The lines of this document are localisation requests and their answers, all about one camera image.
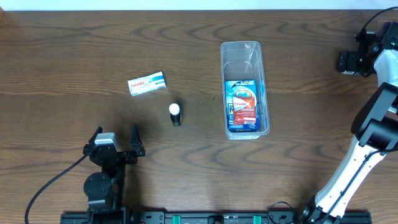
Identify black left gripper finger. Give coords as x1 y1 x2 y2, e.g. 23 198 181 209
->
87 126 103 145
130 123 143 151

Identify red Panadol ActiFast box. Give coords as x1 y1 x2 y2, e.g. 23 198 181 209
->
232 96 257 125

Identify blue Kool Fever box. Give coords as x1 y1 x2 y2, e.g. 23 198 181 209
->
224 80 259 132

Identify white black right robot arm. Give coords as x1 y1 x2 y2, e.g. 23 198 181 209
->
296 22 397 223

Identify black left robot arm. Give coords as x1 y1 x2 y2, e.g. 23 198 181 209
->
83 125 146 224

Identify clear plastic container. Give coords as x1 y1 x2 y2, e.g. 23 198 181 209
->
220 41 270 140

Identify dark green small box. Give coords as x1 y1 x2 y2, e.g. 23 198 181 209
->
341 71 359 75

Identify black bottle white cap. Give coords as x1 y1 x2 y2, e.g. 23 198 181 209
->
169 103 182 127

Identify white green Panadol box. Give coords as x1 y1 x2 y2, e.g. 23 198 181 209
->
127 72 167 96

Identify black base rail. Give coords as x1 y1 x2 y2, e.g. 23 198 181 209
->
60 210 373 224

